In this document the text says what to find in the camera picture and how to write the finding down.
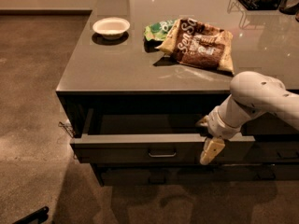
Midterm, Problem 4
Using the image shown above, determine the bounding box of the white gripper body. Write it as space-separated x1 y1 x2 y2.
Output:
207 106 240 140

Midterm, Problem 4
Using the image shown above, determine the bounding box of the dark round object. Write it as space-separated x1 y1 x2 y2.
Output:
279 0 299 15

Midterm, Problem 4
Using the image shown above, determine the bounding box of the green snack bag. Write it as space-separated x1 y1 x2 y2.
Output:
144 20 175 41

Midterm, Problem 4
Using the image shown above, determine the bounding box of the black object floor corner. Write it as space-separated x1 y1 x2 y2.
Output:
13 206 49 224

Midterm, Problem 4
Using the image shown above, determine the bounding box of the dark grey drawer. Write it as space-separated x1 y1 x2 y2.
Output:
91 162 221 168
99 166 258 186
69 107 256 165

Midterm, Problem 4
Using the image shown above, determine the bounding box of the dark grey cabinet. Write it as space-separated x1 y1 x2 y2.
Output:
55 0 299 187

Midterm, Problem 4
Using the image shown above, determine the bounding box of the right bottom drawer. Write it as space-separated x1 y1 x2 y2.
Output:
214 164 299 181

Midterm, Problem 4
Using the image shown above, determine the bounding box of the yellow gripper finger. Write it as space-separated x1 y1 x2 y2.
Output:
200 137 225 165
195 115 208 127

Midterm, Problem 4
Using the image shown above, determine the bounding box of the right middle drawer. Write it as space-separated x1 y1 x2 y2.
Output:
245 141 299 163

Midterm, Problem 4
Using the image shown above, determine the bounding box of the dark grey top drawer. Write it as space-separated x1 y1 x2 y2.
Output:
69 107 256 165

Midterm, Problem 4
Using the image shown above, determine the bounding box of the wire rack on floor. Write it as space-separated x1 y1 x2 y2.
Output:
58 120 76 138

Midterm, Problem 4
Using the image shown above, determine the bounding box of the brown snack bag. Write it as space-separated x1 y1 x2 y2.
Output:
157 18 234 74

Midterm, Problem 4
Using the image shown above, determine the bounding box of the dark grey bottom drawer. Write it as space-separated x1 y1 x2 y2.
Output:
99 166 258 186

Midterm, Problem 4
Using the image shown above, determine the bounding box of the dark grey middle drawer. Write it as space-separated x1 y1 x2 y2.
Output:
91 162 221 168

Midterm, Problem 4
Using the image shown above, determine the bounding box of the right top drawer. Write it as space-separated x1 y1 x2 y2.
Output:
241 113 299 135

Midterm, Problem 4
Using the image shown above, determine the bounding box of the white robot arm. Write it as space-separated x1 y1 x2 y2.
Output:
197 71 299 165

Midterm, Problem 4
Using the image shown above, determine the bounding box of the white bowl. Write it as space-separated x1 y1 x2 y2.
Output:
93 17 130 40

